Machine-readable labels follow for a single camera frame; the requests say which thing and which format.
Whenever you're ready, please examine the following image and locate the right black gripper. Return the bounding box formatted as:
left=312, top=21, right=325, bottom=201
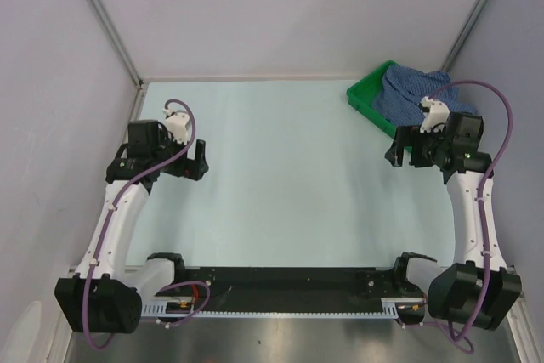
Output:
left=384, top=123, right=451, bottom=168

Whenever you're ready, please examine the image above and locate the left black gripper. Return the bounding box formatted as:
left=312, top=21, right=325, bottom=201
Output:
left=151, top=128, right=207, bottom=181

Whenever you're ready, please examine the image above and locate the blue checkered long sleeve shirt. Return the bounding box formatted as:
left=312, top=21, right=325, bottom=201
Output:
left=371, top=64, right=451, bottom=127

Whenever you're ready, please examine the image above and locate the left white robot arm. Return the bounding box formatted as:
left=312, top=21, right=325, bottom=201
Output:
left=54, top=111, right=209, bottom=335

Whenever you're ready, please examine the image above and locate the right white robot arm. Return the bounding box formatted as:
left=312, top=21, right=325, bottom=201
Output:
left=385, top=112, right=522, bottom=330

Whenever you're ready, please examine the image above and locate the green plastic tray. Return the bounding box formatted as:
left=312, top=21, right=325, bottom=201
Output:
left=346, top=60, right=396, bottom=138

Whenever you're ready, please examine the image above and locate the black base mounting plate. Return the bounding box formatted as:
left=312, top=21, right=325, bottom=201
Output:
left=174, top=267, right=422, bottom=315

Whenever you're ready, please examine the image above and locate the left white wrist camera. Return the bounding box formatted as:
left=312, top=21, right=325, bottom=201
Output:
left=162, top=108, right=191, bottom=144

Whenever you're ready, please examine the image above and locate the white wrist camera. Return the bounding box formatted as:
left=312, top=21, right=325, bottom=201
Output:
left=162, top=108, right=191, bottom=144
left=419, top=97, right=450, bottom=133

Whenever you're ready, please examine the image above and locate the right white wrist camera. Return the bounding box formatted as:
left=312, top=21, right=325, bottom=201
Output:
left=419, top=97, right=450, bottom=133

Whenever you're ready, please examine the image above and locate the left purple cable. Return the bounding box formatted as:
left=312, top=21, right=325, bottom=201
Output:
left=82, top=99, right=197, bottom=350

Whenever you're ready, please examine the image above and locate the aluminium frame rail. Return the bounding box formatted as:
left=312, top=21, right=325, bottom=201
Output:
left=67, top=265, right=143, bottom=279

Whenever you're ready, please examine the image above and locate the grey slotted cable duct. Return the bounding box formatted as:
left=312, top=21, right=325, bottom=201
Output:
left=139, top=297, right=426, bottom=320

